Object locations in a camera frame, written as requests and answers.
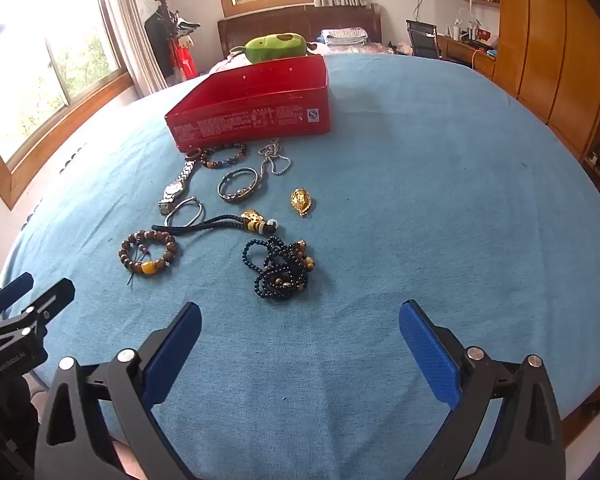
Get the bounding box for green plush toy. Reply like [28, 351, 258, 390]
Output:
[230, 34, 313, 65]

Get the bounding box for silver wristwatch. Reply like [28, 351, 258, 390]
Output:
[157, 157, 197, 216]

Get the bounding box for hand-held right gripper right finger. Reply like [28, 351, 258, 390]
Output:
[399, 299, 567, 480]

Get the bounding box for wide silver bangle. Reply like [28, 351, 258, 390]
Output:
[217, 167, 260, 204]

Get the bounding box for wooden wardrobe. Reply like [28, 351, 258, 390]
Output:
[492, 0, 600, 161]

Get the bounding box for colourful bead bracelet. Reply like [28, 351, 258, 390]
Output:
[200, 142, 247, 170]

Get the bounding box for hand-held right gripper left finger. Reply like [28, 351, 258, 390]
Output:
[34, 302, 202, 480]

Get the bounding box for silver chain necklace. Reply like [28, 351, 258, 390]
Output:
[257, 139, 293, 177]

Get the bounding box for red tin box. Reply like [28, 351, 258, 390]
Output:
[164, 55, 332, 153]

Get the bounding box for thin silver bangle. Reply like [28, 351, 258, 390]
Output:
[164, 196, 206, 228]

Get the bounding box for wooden coat rack with clothes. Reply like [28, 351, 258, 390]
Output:
[145, 0, 201, 86]

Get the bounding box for long beige curtain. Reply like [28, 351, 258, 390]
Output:
[97, 0, 168, 98]

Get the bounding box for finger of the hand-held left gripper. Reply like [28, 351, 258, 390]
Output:
[0, 277, 76, 348]
[0, 272, 35, 322]

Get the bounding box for dark wooden headboard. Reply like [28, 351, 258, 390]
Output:
[217, 4, 383, 58]

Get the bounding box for brown wooden bead bracelet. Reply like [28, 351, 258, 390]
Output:
[117, 229, 179, 286]

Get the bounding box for large wooden frame window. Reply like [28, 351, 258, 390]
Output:
[0, 0, 133, 208]

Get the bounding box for gold pendant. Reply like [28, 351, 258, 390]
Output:
[289, 187, 317, 218]

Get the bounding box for dark bead necklace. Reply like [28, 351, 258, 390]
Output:
[241, 237, 317, 303]

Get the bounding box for black office chair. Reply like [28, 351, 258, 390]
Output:
[406, 20, 441, 61]

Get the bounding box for folded towels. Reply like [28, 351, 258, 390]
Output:
[320, 27, 370, 46]

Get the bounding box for black cord gold charm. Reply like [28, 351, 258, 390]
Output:
[151, 208, 281, 237]

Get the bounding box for wooden desk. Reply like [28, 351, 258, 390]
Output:
[437, 35, 498, 78]

